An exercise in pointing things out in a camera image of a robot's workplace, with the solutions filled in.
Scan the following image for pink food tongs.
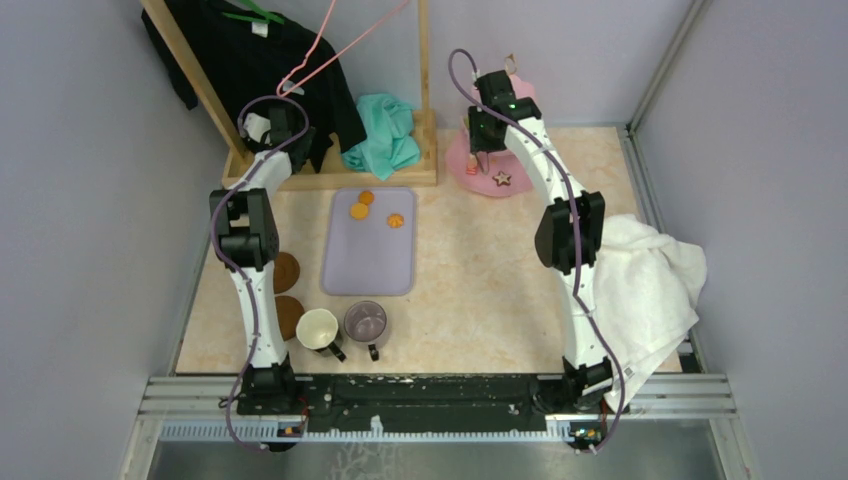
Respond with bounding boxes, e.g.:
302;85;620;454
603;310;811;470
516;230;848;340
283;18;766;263
467;152;491;175

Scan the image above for star-shaped iced cookie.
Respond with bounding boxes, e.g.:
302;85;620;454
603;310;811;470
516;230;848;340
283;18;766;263
492;171;512;187

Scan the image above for orange waffle round cookie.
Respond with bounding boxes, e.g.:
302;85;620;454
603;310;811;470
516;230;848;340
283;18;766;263
349;202;369;221

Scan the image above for orange swirl cookie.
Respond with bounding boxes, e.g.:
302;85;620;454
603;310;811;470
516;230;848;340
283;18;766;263
386;213;405;229

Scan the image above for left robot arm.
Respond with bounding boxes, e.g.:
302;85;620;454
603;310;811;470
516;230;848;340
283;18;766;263
209;98;311;416

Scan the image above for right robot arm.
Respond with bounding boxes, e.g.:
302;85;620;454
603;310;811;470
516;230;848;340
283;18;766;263
468;71;616;412

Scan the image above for pink clothes hanger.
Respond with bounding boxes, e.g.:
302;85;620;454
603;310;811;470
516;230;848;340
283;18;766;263
274;0;412;99

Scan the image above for pink three-tier cake stand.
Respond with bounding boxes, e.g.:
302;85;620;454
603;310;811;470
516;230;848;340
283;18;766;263
444;60;536;198

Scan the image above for black t-shirt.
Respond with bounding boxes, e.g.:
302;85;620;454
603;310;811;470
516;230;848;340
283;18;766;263
166;1;366;170

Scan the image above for teal cloth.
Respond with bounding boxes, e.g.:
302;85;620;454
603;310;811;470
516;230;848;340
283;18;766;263
342;93;421;181

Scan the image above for green clothes hanger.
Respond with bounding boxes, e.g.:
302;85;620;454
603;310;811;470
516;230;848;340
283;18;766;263
223;0;285;25

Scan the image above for small orange round cookie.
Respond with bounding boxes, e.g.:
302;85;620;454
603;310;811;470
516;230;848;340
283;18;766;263
358;191;374;206

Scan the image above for brown saucer far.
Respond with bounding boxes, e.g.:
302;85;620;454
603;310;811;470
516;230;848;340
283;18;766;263
273;252;301;295

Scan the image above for brown saucer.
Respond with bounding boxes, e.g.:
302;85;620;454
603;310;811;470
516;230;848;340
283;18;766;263
275;295;305;341
273;252;301;295

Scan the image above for lavender serving tray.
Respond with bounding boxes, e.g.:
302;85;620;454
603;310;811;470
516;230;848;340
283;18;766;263
321;187;417;297

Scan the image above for brown saucer near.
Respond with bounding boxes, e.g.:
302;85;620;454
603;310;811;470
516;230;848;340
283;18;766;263
275;295;305;341

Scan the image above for white towel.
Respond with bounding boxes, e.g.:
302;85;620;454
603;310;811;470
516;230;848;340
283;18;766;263
593;214;707;408

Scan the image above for wooden clothes rack frame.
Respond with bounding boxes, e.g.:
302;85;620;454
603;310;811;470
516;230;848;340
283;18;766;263
141;0;438;191

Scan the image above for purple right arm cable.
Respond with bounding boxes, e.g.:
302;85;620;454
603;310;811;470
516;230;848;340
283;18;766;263
447;48;627;455

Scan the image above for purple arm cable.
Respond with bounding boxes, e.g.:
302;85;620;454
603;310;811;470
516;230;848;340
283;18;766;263
209;95;311;458
447;48;627;455

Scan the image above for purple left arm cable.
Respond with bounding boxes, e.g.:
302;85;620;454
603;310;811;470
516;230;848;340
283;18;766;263
209;95;311;458

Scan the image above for cream mug black handle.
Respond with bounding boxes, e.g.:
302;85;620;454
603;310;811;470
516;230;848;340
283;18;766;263
295;308;347;363

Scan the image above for purple mug black handle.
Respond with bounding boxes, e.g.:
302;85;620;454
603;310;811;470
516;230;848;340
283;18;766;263
343;300;389;362

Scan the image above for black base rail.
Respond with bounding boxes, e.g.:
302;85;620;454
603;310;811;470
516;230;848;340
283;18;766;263
235;374;602;433

